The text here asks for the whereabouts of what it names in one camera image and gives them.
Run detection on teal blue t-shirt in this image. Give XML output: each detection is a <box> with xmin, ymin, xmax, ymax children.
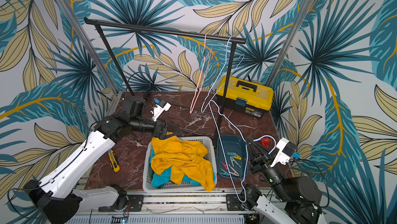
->
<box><xmin>150</xmin><ymin>151</ymin><xmax>216</xmax><ymax>191</ymax></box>

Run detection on pale green clothespin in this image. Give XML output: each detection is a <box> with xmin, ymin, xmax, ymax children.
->
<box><xmin>230</xmin><ymin>157</ymin><xmax>241</xmax><ymax>168</ymax></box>

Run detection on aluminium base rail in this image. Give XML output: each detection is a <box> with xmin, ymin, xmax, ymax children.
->
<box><xmin>46</xmin><ymin>188</ymin><xmax>317</xmax><ymax>224</ymax></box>

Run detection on turquoise clothespin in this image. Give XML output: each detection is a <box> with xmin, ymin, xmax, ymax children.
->
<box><xmin>220</xmin><ymin>169</ymin><xmax>230</xmax><ymax>176</ymax></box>

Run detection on white blue wire hanger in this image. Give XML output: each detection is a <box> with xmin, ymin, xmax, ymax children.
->
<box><xmin>201</xmin><ymin>36</ymin><xmax>246</xmax><ymax>113</ymax></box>

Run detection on red clothespin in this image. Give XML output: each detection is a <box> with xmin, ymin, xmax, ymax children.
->
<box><xmin>221</xmin><ymin>162</ymin><xmax>228</xmax><ymax>171</ymax></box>

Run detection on yellow black toolbox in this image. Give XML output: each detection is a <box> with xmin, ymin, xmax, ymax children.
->
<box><xmin>216</xmin><ymin>77</ymin><xmax>274</xmax><ymax>118</ymax></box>

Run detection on mint clothespin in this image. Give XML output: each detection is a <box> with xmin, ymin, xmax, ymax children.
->
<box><xmin>227</xmin><ymin>152</ymin><xmax>238</xmax><ymax>157</ymax></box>

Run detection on yellow clothespin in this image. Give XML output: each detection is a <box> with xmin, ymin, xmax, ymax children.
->
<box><xmin>232</xmin><ymin>155</ymin><xmax>242</xmax><ymax>161</ymax></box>

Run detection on white plastic basket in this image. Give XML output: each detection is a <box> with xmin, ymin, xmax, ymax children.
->
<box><xmin>142</xmin><ymin>136</ymin><xmax>218</xmax><ymax>195</ymax></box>

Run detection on black clothes rack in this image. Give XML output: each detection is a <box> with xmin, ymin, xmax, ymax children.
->
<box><xmin>84</xmin><ymin>17</ymin><xmax>247</xmax><ymax>147</ymax></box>

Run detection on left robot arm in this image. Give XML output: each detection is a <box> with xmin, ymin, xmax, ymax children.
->
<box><xmin>23</xmin><ymin>96</ymin><xmax>171</xmax><ymax>224</ymax></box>

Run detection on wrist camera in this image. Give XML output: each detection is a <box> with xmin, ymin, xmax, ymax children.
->
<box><xmin>152</xmin><ymin>99</ymin><xmax>171</xmax><ymax>121</ymax></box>
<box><xmin>270</xmin><ymin>137</ymin><xmax>301</xmax><ymax>168</ymax></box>

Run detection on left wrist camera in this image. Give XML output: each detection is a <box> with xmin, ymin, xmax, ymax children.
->
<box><xmin>152</xmin><ymin>99</ymin><xmax>171</xmax><ymax>121</ymax></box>

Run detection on dark teal tray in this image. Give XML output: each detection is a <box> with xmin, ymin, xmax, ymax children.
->
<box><xmin>216</xmin><ymin>135</ymin><xmax>249</xmax><ymax>180</ymax></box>

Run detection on beige clothespin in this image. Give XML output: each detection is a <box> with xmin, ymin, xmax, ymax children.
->
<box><xmin>228</xmin><ymin>165</ymin><xmax>240</xmax><ymax>177</ymax></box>

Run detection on light blue wire hanger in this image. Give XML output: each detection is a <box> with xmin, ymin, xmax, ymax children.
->
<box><xmin>207</xmin><ymin>99</ymin><xmax>277</xmax><ymax>203</ymax></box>

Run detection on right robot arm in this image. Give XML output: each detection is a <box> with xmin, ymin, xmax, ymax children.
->
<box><xmin>240</xmin><ymin>138</ymin><xmax>326</xmax><ymax>224</ymax></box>

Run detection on yellow t-shirt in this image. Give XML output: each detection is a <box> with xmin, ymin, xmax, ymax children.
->
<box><xmin>149</xmin><ymin>136</ymin><xmax>216</xmax><ymax>191</ymax></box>

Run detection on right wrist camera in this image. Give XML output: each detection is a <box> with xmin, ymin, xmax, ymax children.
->
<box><xmin>270</xmin><ymin>137</ymin><xmax>301</xmax><ymax>168</ymax></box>

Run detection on yellow utility knife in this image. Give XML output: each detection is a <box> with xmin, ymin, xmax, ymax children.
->
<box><xmin>108</xmin><ymin>149</ymin><xmax>121</xmax><ymax>172</ymax></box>

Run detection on red pipe wrench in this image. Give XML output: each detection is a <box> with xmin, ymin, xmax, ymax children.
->
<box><xmin>260</xmin><ymin>137</ymin><xmax>272</xmax><ymax>148</ymax></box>

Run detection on pink wire hanger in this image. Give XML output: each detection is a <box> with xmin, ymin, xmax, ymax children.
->
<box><xmin>189</xmin><ymin>34</ymin><xmax>212</xmax><ymax>114</ymax></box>

